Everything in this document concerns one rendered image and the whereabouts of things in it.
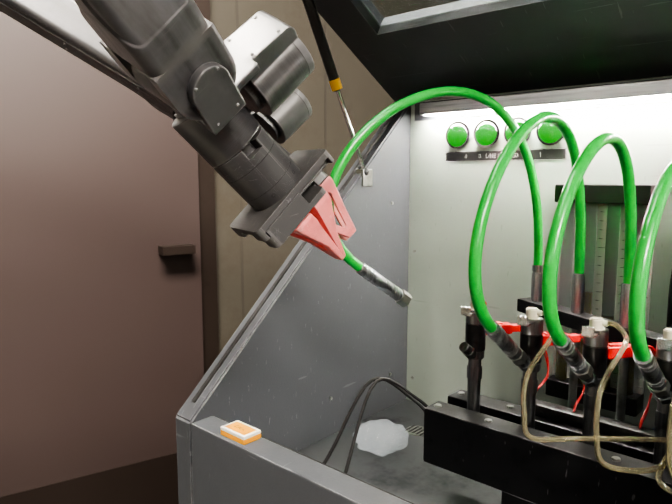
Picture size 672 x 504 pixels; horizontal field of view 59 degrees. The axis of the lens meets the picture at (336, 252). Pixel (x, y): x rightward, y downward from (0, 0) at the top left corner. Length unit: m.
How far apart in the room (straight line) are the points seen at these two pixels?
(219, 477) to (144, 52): 0.62
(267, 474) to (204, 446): 0.13
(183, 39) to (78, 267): 1.82
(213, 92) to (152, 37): 0.07
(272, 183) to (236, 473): 0.45
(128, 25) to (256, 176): 0.18
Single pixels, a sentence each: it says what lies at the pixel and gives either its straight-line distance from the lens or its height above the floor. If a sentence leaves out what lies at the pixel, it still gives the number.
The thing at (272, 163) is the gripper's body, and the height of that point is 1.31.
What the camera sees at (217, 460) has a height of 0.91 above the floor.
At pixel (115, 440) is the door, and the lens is 2.40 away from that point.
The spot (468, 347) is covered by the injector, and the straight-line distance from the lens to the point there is 0.82.
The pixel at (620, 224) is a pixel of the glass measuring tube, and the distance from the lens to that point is 1.04.
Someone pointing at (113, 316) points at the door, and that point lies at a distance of 2.26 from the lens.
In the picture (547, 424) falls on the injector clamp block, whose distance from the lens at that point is 0.85.
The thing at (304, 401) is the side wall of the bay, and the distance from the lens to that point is 1.06.
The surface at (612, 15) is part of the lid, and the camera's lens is 0.98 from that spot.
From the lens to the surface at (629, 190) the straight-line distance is 0.85.
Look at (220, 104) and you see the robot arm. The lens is 0.46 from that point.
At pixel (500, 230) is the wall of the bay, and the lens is 1.12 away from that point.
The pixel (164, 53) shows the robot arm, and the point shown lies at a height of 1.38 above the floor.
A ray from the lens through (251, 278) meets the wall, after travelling 2.46.
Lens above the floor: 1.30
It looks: 7 degrees down
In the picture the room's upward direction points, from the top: straight up
